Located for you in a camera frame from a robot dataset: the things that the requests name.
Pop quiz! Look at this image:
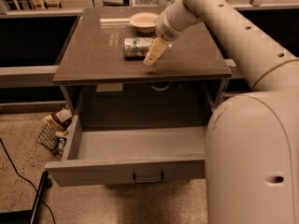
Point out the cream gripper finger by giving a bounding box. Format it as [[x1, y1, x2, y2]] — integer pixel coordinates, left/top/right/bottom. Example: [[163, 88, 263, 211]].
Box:
[[143, 37, 168, 66]]

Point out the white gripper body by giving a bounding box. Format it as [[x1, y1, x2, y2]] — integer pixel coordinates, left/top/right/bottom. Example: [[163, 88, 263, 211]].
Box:
[[155, 10, 180, 42]]

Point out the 7up soda can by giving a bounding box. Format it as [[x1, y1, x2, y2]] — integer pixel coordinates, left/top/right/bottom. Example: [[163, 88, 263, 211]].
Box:
[[123, 37, 153, 58]]

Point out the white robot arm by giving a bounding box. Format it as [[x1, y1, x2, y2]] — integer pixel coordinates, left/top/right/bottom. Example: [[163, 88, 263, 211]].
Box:
[[156, 0, 299, 224]]

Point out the grey cabinet with top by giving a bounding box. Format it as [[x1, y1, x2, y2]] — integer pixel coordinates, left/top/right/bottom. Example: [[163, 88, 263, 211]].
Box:
[[53, 7, 232, 130]]

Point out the open grey top drawer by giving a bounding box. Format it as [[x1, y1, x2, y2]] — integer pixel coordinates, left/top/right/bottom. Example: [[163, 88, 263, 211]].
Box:
[[46, 112, 207, 187]]

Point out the small can in basket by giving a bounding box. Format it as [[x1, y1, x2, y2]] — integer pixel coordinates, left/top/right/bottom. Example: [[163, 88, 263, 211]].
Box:
[[53, 138, 66, 156]]

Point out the white paper bowl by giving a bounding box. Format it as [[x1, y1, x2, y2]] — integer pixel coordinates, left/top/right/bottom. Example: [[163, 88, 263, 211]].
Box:
[[129, 12, 159, 33]]

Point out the brown snack bag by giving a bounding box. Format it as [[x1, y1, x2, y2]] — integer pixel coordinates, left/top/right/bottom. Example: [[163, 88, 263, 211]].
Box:
[[51, 108, 73, 129]]

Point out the black stand base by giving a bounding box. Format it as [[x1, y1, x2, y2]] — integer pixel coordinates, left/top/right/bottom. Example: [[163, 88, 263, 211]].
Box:
[[0, 171, 52, 224]]

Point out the black metal drawer handle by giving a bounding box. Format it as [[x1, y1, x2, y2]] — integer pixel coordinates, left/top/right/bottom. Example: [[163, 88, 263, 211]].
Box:
[[133, 172, 164, 184]]

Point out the black wire basket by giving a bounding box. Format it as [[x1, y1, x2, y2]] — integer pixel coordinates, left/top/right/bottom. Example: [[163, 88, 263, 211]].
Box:
[[36, 123, 58, 150]]

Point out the black floor cable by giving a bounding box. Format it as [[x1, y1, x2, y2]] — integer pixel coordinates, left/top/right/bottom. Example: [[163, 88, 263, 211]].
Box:
[[0, 137, 56, 224]]

